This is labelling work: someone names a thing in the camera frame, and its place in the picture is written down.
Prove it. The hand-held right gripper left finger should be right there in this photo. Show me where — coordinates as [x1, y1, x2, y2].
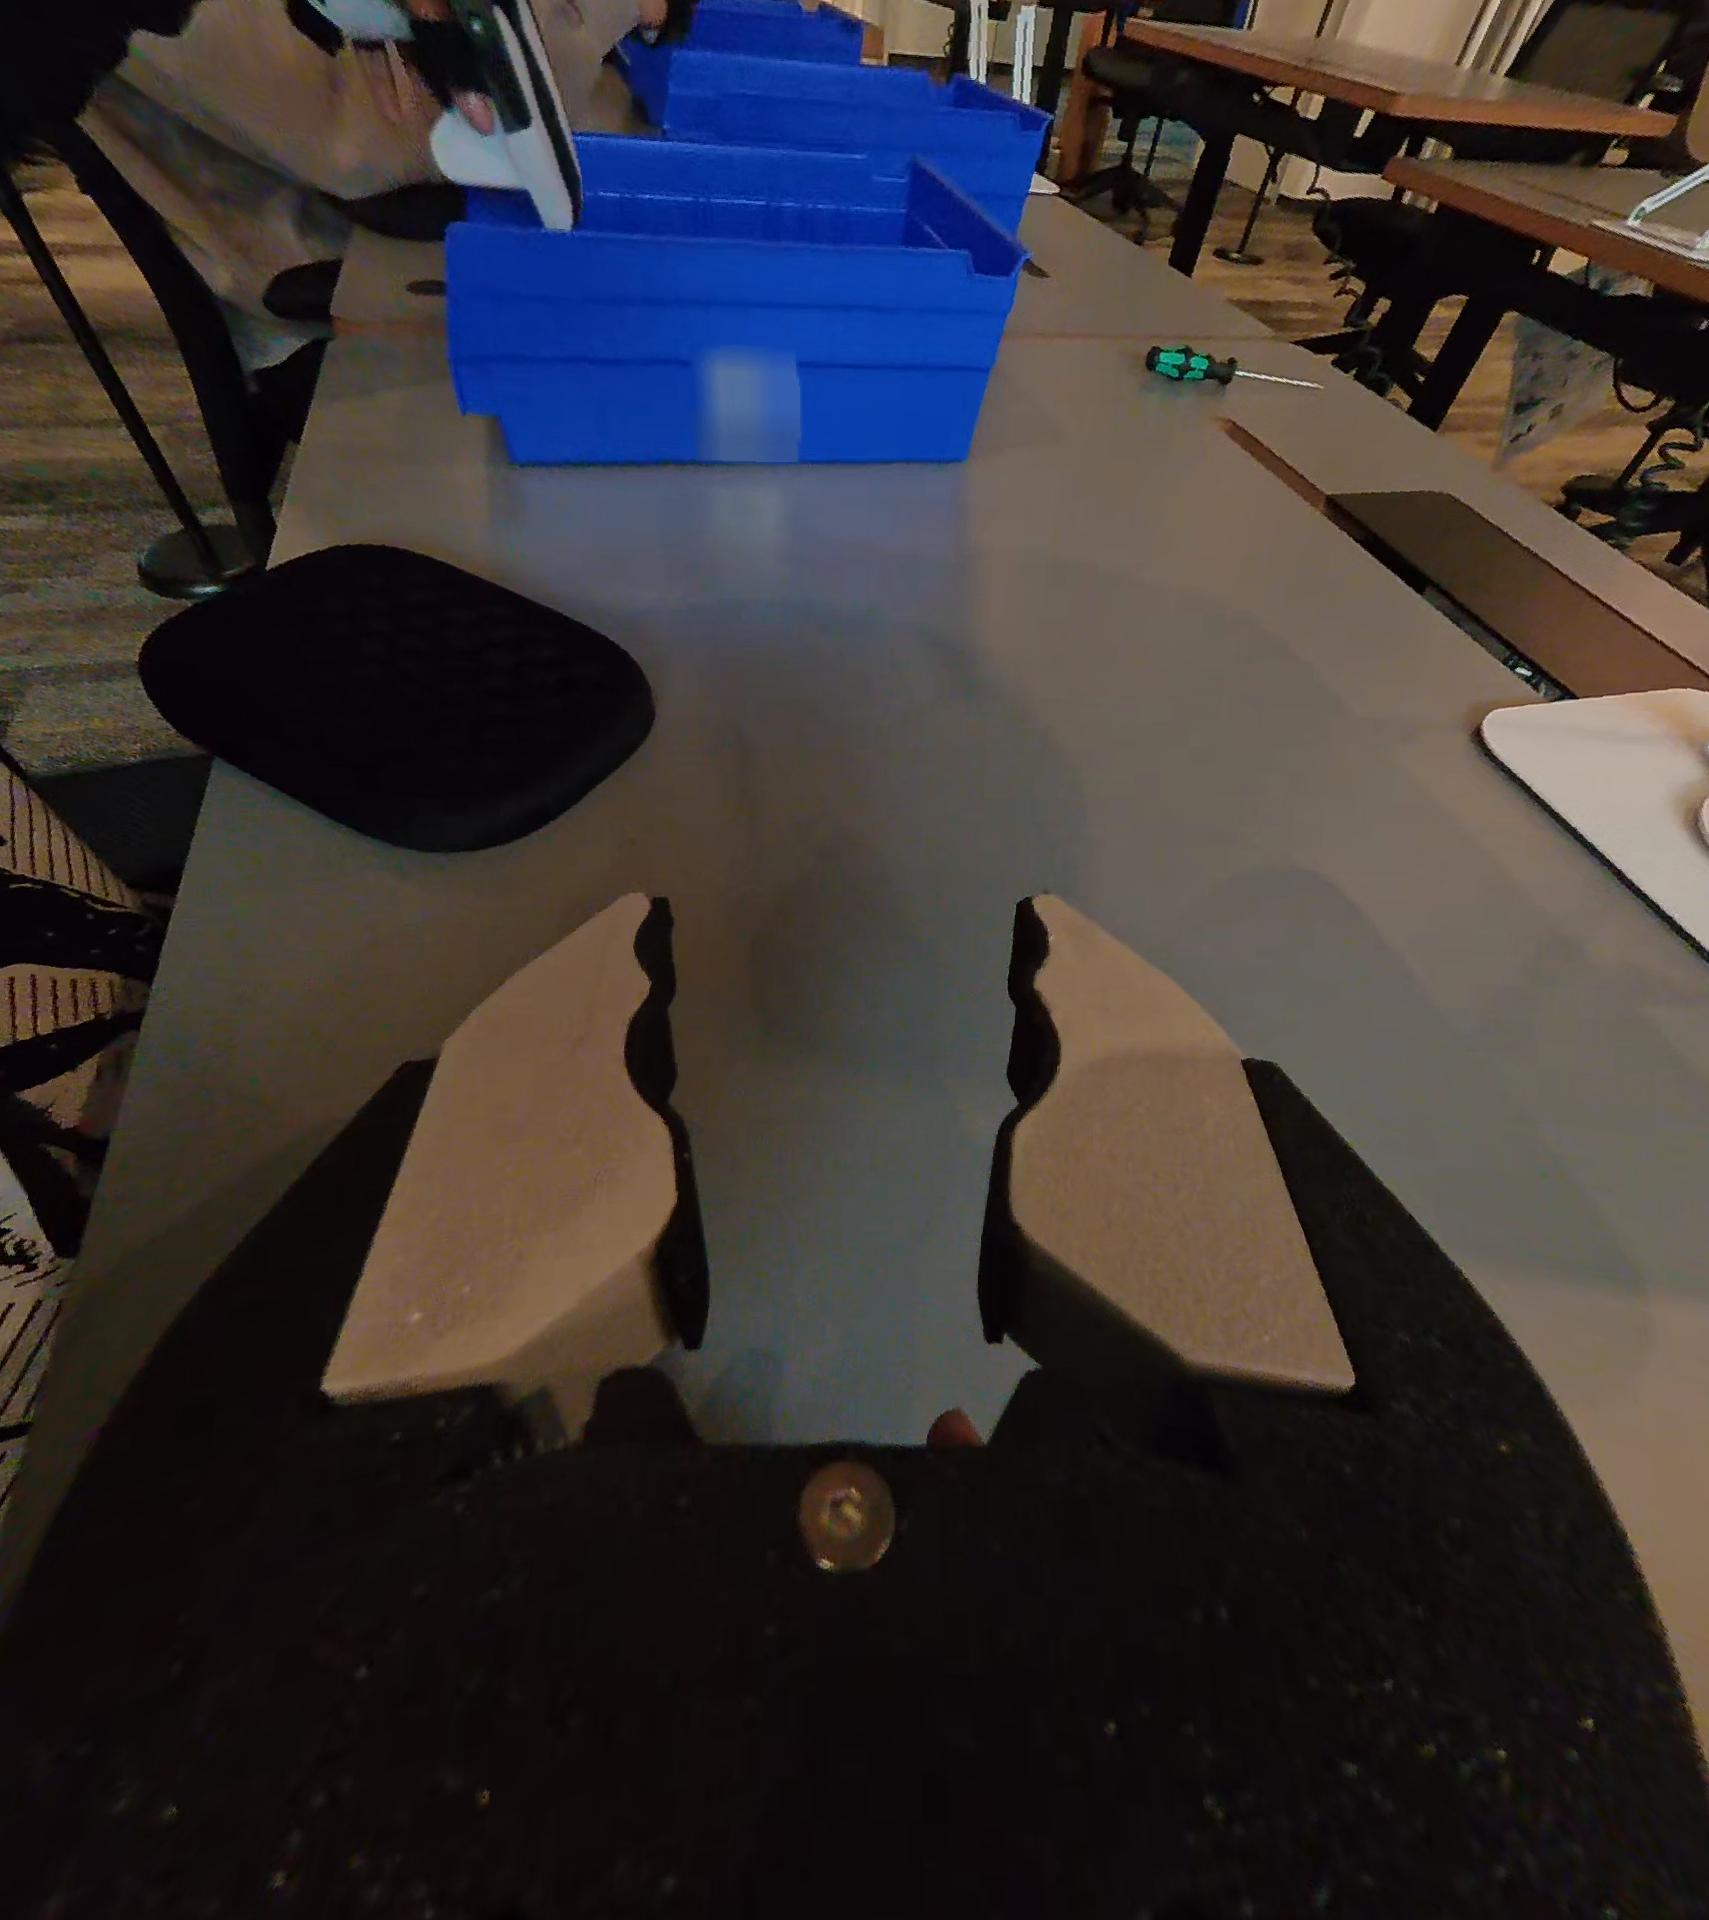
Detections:
[324, 895, 713, 1406]

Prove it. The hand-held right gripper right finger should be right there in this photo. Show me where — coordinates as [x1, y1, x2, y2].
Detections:
[981, 895, 1360, 1399]

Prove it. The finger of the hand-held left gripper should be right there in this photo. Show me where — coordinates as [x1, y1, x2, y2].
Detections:
[428, 107, 582, 234]

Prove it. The blue bin with white label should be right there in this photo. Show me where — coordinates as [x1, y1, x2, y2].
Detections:
[444, 136, 1030, 471]

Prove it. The green-handled screwdriver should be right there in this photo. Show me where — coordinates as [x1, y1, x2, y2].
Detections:
[1146, 347, 1325, 397]

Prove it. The blue plastic storage bin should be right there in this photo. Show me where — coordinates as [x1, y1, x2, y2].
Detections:
[615, 0, 1054, 236]

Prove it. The black honeycomb rubber pad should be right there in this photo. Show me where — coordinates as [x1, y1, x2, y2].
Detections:
[140, 545, 658, 854]

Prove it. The person's patterned garment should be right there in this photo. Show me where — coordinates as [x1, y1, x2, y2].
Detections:
[0, 646, 172, 1728]

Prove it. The wooden background desk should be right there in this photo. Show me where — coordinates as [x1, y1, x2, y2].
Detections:
[1125, 16, 1687, 279]
[1386, 150, 1709, 429]

